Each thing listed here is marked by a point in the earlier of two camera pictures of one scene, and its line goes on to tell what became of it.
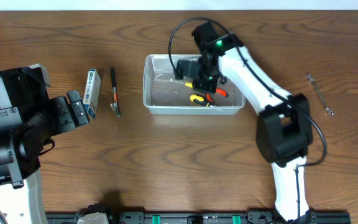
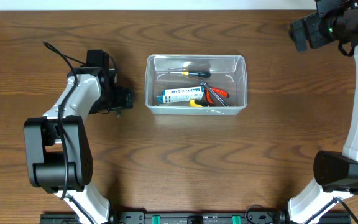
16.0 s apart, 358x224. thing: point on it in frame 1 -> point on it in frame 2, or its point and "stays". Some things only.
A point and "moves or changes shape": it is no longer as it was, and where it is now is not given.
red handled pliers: [219, 91] stays
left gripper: [63, 112] -> [124, 98]
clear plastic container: [165, 95] stays
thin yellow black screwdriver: [187, 84] moves or changes shape
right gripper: [199, 86] -> [309, 25]
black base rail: [202, 218] stays
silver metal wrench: [328, 110] -> [201, 83]
